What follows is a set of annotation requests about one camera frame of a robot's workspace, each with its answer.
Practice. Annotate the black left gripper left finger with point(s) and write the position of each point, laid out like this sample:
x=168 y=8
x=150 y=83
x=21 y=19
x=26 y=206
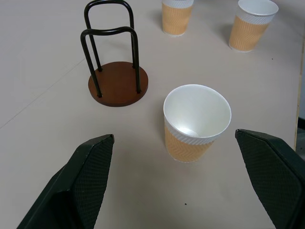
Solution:
x=78 y=181

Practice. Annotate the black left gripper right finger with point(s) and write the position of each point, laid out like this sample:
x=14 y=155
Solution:
x=274 y=171

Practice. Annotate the orange white ribbed paper cup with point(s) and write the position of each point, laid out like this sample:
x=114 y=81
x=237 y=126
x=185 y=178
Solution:
x=190 y=140
x=175 y=16
x=250 y=26

